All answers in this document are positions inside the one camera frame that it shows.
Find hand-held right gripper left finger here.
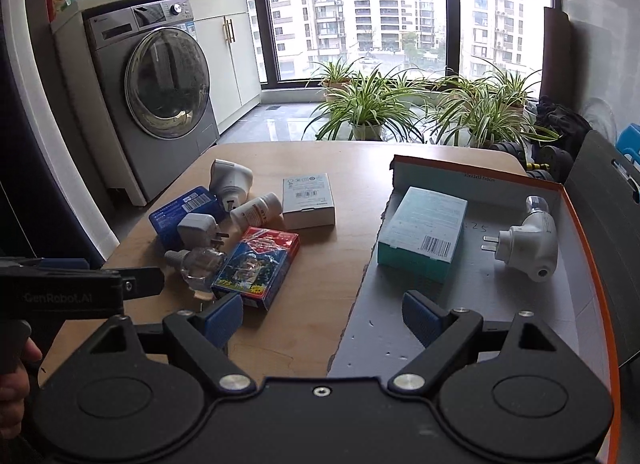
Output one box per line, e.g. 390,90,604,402
86,291,253,392

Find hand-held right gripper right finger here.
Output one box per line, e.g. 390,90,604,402
390,289,566,392

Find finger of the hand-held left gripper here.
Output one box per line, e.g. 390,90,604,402
100,267,165,302
0,257,90,272

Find clear liquid refill bottle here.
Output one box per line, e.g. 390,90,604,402
165,245,228,295

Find red blue card box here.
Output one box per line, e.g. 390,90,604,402
211,227,301,312

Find grey plug charger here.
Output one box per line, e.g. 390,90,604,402
177,213,231,252

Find blue product box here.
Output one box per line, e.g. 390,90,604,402
149,185,226,251

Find grey cardboard box orange edge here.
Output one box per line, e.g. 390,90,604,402
327,154,621,464

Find white pill bottle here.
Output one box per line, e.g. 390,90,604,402
230,193,283,230

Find person's left hand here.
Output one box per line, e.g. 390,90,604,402
0,338,44,440

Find teal product box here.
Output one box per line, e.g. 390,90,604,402
376,186,469,285

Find white plug-in heater with bottle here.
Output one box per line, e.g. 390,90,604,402
481,195,558,284

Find white barcode box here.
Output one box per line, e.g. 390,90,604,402
281,173,336,230

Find grey washing machine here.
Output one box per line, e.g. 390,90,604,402
82,0,221,205

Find black dumbbells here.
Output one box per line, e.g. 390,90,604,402
492,141,574,181

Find bushy spider plant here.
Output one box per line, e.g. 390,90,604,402
425,79,561,150

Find dark grey panel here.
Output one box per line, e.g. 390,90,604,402
565,129,640,370

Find white cabinet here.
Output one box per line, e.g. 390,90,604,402
50,0,263,207

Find black bag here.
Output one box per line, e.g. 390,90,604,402
530,97,593,155

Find spider plant by window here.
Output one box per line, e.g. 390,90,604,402
470,58,543,110

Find spider plant terracotta pot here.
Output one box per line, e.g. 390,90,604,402
307,57,373,98

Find white fan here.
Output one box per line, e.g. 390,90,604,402
580,97,619,145

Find brown board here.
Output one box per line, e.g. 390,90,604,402
542,7,571,101

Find black framed window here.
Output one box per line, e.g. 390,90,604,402
245,0,557,91

